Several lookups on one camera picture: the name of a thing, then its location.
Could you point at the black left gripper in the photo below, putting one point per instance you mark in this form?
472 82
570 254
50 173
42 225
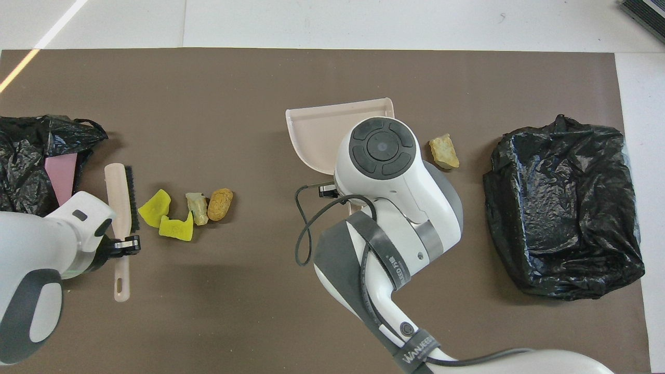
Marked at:
106 252

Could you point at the wedge bright yellow sponge piece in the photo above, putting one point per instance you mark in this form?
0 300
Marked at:
154 209

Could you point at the beige hand brush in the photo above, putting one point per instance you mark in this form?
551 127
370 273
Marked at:
118 202

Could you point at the notched bright yellow sponge piece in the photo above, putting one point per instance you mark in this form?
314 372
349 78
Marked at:
176 229

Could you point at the grey beige sponge chunk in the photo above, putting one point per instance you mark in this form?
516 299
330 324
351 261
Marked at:
197 209

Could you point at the orange brown sponge chunk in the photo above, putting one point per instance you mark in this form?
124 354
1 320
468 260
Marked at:
220 204

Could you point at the beige plastic dustpan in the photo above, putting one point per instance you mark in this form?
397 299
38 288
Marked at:
317 135

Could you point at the blocky pale yellow sponge chunk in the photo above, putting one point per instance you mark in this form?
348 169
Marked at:
444 151

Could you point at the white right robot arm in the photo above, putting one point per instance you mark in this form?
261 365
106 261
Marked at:
395 218

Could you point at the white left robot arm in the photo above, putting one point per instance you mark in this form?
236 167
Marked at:
31 249

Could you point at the pink plastic bin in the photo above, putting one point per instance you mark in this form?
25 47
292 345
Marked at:
61 174

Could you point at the black bag over pink bin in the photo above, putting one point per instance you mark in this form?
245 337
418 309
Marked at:
26 156

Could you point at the black bag lined bin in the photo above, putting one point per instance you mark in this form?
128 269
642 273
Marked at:
561 208

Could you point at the brown table mat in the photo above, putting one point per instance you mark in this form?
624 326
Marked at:
208 83

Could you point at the dark ribbed floor object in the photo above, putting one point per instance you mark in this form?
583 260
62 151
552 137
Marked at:
647 14

